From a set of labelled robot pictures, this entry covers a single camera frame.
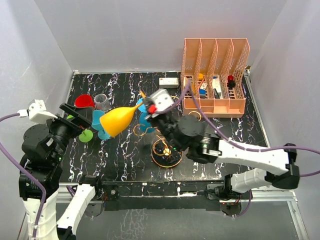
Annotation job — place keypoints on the white small box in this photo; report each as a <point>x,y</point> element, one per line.
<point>168,82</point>

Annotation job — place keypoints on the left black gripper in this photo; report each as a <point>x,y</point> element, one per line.
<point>84,115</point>

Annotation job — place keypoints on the clear wine glass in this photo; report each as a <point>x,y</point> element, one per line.
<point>101,102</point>

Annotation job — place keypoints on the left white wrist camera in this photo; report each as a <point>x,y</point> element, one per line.
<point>37,112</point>

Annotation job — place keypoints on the gold wire glass rack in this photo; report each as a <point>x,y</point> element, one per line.
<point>165,147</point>

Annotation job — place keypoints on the green wine glass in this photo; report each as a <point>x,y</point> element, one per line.
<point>86,136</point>

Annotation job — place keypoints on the blue wine glass front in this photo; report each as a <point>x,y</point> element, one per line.
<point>96,125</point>

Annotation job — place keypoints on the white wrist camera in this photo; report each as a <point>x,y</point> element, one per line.
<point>37,112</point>
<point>162,99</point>

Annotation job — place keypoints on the red button black device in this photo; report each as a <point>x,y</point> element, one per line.
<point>231,82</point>

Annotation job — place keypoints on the pink desk file organizer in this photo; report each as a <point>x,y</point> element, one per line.
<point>206,64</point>

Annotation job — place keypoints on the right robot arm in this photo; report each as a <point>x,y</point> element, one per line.
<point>275,168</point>

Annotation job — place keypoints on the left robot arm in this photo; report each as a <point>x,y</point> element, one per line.
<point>44,145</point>

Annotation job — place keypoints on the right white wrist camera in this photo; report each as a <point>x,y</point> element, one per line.
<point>162,99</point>

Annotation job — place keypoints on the black base frame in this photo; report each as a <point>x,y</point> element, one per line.
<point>189,194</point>

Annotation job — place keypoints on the red wine glass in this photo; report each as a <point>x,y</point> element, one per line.
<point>84,101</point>

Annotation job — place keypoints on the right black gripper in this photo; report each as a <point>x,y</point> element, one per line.
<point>148,101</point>

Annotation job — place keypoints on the yellow wine glass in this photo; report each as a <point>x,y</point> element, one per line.
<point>118,119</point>

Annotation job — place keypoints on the blue wine glass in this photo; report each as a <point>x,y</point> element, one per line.
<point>96,125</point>
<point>144,125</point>

